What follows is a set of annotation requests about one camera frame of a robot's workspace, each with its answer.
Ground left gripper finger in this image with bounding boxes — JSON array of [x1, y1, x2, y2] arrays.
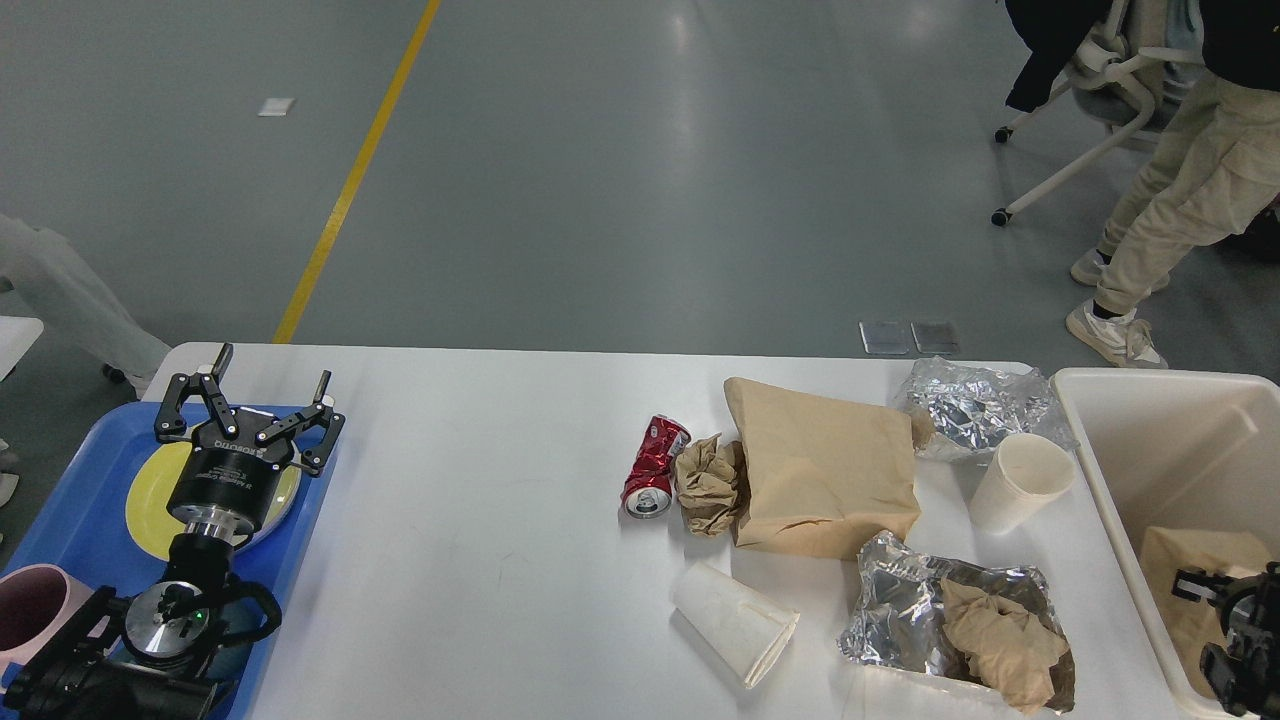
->
[[154, 345, 239, 445], [255, 370, 346, 477]]

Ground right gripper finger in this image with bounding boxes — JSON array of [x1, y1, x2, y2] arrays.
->
[[1199, 643, 1261, 717], [1172, 568, 1236, 606]]

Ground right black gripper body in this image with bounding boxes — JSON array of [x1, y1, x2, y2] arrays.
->
[[1222, 562, 1279, 691]]

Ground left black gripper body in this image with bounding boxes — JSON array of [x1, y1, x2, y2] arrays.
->
[[166, 415, 300, 546]]

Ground yellow plastic plate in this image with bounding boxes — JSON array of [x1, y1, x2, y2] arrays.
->
[[125, 442, 302, 561]]

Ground white paper cup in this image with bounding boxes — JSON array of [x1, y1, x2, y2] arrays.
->
[[968, 433, 1075, 536], [669, 562, 801, 691]]

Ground large brown paper bag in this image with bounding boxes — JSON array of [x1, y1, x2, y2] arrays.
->
[[723, 377, 922, 560]]

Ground teal green mug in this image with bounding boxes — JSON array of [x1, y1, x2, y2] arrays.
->
[[205, 598, 262, 682]]

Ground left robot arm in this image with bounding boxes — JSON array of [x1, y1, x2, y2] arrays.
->
[[3, 345, 346, 719]]

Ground beige plastic bin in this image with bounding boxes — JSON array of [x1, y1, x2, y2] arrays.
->
[[1051, 368, 1279, 719]]

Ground white cart at left edge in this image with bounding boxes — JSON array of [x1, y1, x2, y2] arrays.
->
[[0, 315, 45, 380]]

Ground crumpled brown paper on foil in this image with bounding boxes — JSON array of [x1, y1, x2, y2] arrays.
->
[[940, 579, 1069, 715]]

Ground foil sheet with paper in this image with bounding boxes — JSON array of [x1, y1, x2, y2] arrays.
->
[[837, 530, 1062, 707]]

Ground person in light grey trousers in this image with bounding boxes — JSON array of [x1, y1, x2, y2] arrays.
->
[[1, 215, 172, 398]]

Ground pink ribbed mug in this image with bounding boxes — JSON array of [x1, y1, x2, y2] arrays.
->
[[1, 562, 93, 692]]

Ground crushed red soda can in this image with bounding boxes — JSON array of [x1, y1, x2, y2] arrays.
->
[[620, 415, 691, 519]]

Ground small crumpled brown paper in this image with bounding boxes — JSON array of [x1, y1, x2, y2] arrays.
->
[[673, 436, 746, 537]]

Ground person in khaki trousers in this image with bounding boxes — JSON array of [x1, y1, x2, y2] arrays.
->
[[1065, 1, 1279, 369]]

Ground flattened white paper cup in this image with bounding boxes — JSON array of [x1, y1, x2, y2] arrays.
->
[[669, 562, 801, 691]]

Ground white office chair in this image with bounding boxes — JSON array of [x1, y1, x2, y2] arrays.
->
[[991, 1, 1204, 227]]

